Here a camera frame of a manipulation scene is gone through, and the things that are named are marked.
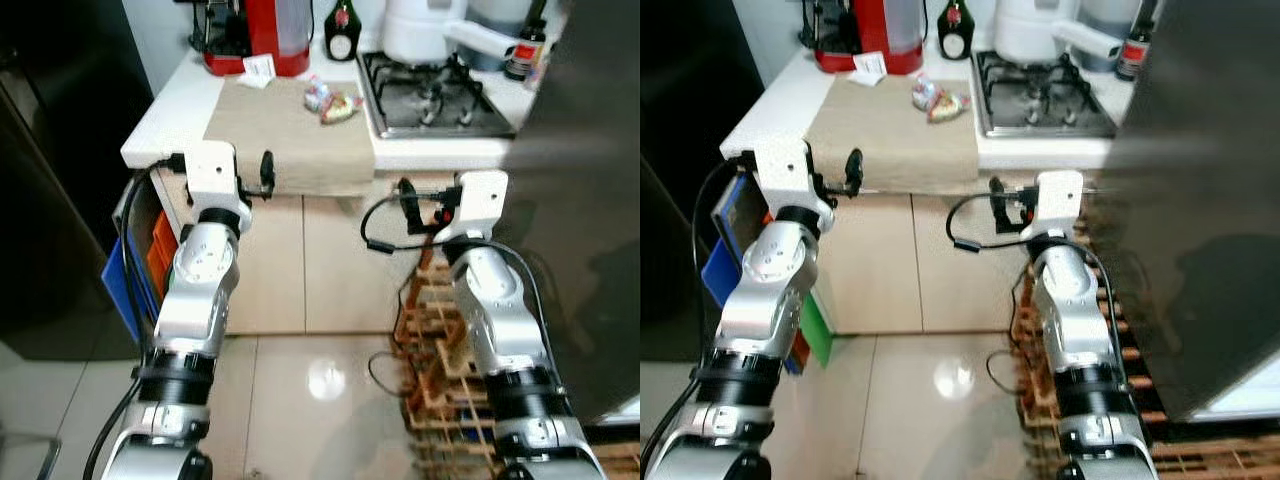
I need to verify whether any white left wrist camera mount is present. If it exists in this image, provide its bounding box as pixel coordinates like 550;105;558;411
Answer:
183;141;249;211
750;138;836;216

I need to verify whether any green flat folder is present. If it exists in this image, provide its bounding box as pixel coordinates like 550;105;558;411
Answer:
800;283;835;367

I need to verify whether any beige cloth mat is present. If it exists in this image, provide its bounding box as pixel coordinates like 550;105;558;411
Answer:
805;75;981;197
205;78;376;197

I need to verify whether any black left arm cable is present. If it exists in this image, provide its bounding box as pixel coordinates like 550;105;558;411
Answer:
640;150;753;480
83;153;191;480

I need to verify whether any grey pot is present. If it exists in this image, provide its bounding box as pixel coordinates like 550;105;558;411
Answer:
1075;0;1143;73
465;0;551;73

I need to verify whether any yellow red snack packet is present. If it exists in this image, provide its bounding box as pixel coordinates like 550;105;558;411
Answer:
320;93;363;125
927;90;971;124

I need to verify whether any round dark glass bottle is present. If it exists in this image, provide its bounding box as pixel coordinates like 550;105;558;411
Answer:
324;0;363;63
938;0;976;61

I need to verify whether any tall dark bottle red label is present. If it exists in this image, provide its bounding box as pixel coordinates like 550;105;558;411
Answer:
505;0;549;81
1117;0;1159;81

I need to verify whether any steel gas hob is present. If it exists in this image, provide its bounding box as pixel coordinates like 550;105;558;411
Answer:
358;50;516;139
972;50;1118;139

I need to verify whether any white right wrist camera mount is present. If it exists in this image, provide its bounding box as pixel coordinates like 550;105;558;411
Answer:
432;171;509;243
1022;170;1085;246

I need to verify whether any large black appliance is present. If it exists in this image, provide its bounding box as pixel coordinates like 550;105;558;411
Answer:
640;0;766;336
0;0;151;363

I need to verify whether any beige kitchen counter cabinet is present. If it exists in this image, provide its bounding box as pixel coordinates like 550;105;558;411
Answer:
718;45;1136;336
120;40;541;336

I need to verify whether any wooden slat rack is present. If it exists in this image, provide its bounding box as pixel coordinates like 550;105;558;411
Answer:
1008;215;1280;480
393;235;641;480

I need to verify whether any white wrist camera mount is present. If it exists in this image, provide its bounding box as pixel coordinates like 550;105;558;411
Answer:
1022;170;1085;246
183;141;249;211
432;171;509;243
750;138;836;216

